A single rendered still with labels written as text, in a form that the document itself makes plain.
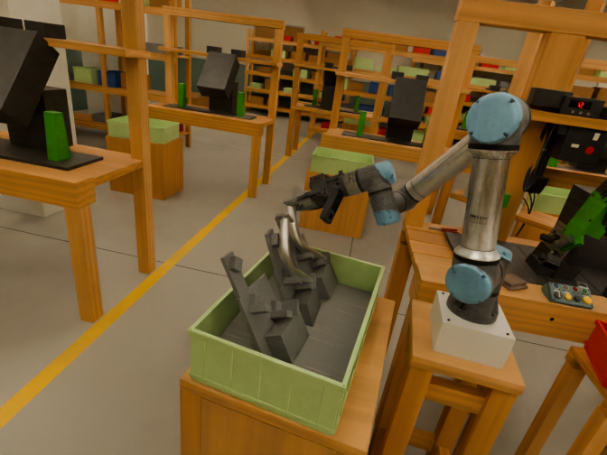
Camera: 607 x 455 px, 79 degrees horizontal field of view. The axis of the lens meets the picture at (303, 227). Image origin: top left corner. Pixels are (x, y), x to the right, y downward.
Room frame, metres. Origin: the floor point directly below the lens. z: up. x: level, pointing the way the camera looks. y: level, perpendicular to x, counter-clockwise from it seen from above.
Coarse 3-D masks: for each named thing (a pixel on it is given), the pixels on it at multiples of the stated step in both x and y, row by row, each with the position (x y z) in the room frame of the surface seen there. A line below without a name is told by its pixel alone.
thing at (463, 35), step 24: (456, 24) 1.88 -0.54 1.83; (456, 48) 1.85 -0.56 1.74; (552, 48) 1.82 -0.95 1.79; (576, 48) 1.81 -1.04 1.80; (456, 72) 1.85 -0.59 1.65; (552, 72) 1.81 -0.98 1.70; (456, 96) 1.85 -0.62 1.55; (432, 120) 1.87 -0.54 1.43; (432, 144) 1.85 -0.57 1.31; (528, 144) 1.81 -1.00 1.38; (408, 216) 1.85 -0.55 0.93; (504, 216) 1.81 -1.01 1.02; (504, 240) 1.81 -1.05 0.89
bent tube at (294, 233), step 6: (288, 210) 1.16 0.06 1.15; (294, 210) 1.16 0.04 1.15; (294, 216) 1.15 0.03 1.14; (294, 222) 1.13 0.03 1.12; (294, 228) 1.11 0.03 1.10; (294, 234) 1.10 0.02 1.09; (294, 240) 1.10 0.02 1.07; (300, 240) 1.11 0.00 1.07; (300, 246) 1.10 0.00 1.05; (306, 246) 1.12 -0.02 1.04; (306, 252) 1.12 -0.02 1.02; (312, 252) 1.15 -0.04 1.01; (318, 252) 1.19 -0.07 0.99; (318, 258) 1.19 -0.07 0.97; (324, 258) 1.22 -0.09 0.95
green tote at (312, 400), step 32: (224, 320) 0.89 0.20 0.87; (192, 352) 0.73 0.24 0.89; (224, 352) 0.71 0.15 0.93; (256, 352) 0.69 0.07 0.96; (352, 352) 0.73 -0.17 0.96; (224, 384) 0.71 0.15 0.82; (256, 384) 0.68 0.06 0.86; (288, 384) 0.66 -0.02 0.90; (320, 384) 0.63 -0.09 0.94; (288, 416) 0.65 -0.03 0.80; (320, 416) 0.63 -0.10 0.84
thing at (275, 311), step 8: (256, 296) 0.83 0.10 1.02; (256, 304) 0.81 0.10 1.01; (264, 304) 0.80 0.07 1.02; (272, 304) 0.89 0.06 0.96; (280, 304) 0.90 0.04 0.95; (248, 312) 0.80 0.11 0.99; (256, 312) 0.80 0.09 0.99; (264, 312) 0.80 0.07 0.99; (272, 312) 0.87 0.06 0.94; (280, 312) 0.86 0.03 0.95; (288, 312) 0.86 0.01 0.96
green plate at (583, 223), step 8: (592, 200) 1.50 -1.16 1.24; (600, 200) 1.46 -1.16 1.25; (584, 208) 1.51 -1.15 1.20; (592, 208) 1.47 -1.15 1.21; (600, 208) 1.44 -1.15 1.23; (576, 216) 1.52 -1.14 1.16; (584, 216) 1.48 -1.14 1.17; (592, 216) 1.44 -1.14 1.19; (600, 216) 1.42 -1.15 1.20; (568, 224) 1.53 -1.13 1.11; (576, 224) 1.49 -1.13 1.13; (584, 224) 1.45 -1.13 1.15; (592, 224) 1.42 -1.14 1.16; (600, 224) 1.43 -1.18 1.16; (568, 232) 1.50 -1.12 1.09; (576, 232) 1.45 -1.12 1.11; (584, 232) 1.42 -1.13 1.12; (592, 232) 1.43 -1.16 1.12; (600, 232) 1.43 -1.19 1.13
